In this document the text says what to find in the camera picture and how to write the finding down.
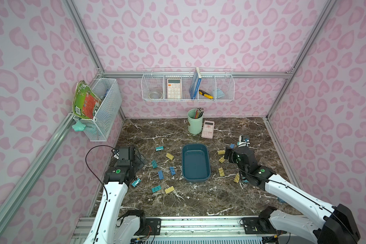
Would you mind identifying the teal plastic storage box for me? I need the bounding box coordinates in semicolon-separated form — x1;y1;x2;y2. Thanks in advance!
182;143;211;183

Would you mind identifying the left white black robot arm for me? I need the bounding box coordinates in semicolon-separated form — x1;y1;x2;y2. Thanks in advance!
84;146;146;244

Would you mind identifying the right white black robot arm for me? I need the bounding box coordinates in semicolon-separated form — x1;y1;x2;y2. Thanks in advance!
224;145;361;244

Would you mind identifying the pink calculator on table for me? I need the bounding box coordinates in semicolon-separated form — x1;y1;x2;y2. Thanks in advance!
201;121;215;139

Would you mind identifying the mint green pen cup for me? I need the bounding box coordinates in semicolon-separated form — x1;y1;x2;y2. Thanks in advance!
187;109;203;135

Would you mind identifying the light blue item in shelf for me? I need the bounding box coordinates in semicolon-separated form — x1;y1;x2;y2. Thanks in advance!
214;88;225;100

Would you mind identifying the white mesh side basket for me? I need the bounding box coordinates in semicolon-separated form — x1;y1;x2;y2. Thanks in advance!
74;78;123;142

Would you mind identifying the yellow black utility knife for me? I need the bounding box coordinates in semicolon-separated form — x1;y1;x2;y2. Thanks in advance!
199;89;214;100

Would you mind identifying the clear tape roll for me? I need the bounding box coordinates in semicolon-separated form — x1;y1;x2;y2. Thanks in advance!
148;91;163;99

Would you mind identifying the green red booklet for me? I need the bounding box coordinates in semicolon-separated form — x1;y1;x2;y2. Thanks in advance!
72;80;102;120

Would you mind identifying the blue book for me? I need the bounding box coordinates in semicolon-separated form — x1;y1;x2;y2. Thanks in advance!
189;67;202;100

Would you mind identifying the white orange calculator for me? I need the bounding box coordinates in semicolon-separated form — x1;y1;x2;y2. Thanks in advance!
167;78;182;100

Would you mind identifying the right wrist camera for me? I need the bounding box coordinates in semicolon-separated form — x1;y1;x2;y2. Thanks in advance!
237;135;250;147

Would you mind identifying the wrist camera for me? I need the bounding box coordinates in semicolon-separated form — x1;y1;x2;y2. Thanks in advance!
237;135;250;147
111;148;120;160

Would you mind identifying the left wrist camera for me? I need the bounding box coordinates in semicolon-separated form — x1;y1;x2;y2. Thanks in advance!
111;148;120;160

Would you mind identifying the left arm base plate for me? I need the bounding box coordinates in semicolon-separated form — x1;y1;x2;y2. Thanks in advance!
135;218;162;236

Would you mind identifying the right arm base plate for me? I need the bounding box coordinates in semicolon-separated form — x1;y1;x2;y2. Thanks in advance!
239;217;277;234

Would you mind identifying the white wire wall shelf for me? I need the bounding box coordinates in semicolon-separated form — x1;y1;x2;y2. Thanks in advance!
141;68;235;102

